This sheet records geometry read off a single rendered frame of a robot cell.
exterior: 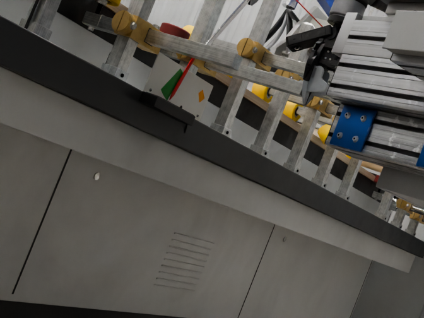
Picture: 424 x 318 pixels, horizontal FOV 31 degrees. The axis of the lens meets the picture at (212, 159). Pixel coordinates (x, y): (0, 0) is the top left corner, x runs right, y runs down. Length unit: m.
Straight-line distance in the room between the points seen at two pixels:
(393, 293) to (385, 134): 2.95
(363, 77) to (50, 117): 0.64
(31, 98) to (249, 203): 1.02
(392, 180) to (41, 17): 0.75
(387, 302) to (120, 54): 2.96
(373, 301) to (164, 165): 2.62
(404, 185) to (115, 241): 1.01
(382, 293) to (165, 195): 2.25
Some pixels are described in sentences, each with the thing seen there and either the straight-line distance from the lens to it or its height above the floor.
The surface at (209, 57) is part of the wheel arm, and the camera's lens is 1.64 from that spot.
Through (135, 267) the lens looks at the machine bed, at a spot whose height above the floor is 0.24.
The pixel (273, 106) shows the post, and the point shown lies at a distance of 2.35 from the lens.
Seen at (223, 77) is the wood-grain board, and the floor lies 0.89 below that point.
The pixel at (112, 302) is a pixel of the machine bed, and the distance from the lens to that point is 2.38.
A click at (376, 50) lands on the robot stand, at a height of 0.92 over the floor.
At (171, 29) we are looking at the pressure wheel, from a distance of 2.01.
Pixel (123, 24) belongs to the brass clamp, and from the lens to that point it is 1.71.
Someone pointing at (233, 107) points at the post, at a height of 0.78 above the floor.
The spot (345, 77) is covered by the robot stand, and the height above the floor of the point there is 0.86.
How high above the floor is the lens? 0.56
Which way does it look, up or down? 2 degrees up
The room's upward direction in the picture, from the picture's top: 22 degrees clockwise
